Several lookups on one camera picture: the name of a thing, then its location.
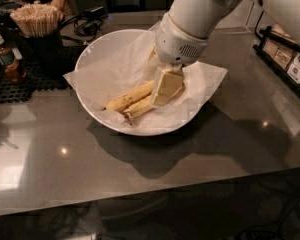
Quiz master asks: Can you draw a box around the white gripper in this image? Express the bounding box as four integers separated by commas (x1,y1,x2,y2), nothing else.
150,13,208,107

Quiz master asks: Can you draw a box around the yellow banana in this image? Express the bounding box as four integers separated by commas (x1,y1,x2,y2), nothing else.
122,83,186,125
104,80,154,112

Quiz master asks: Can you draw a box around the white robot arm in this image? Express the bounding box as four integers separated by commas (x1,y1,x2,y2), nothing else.
155,0,300,66

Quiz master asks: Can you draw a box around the white bowl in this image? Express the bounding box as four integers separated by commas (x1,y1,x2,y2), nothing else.
74,28,206,137

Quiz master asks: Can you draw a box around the person's hand in background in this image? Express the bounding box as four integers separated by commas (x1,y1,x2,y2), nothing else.
50,1,64,23

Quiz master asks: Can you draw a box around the white paper liner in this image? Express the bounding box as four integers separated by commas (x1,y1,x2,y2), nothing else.
63,20,229,134

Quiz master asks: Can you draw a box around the clear acrylic sign stand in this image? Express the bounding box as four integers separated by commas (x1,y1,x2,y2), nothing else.
216,0,265,32

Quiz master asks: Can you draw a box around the black power adapter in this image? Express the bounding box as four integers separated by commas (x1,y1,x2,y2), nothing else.
83,6,108,20

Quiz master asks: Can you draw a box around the black stick holder cup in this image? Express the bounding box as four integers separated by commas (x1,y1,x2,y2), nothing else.
25,30,69,79

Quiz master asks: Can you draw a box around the wooden stir sticks bundle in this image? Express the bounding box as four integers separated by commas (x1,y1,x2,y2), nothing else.
10,4,59,37

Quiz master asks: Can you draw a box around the brown glass sauce bottle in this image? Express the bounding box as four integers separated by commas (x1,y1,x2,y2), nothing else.
0,35,26,84

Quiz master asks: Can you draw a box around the black rubber grid mat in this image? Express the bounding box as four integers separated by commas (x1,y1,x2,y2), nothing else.
0,45,88,105

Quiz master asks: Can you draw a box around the dark lidded jar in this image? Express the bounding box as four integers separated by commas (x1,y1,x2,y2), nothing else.
0,1,21,34

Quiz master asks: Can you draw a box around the black coiled cable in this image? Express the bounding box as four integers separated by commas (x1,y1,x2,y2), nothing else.
59,14,106,47

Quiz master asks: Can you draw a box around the black wire condiment rack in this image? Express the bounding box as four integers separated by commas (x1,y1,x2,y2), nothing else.
253,12,300,98

